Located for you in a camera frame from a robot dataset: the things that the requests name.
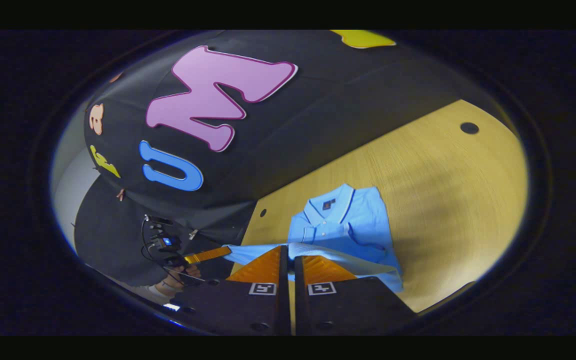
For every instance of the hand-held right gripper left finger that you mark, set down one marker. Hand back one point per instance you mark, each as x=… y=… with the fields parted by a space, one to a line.
x=268 y=310

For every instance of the black backdrop cloth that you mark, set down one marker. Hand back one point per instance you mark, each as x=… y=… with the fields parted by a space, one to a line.
x=293 y=130

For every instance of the small white clip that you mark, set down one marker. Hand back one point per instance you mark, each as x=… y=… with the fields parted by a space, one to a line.
x=193 y=233

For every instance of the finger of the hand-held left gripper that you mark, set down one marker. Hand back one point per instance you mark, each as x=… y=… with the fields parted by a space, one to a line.
x=208 y=255

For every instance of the small pink clip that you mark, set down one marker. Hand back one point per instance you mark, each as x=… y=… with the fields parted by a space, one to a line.
x=120 y=195

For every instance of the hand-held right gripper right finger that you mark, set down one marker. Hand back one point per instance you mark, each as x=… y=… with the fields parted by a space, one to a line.
x=338 y=310

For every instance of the light blue T-shirt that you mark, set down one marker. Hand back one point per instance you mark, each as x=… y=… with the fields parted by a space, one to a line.
x=348 y=220

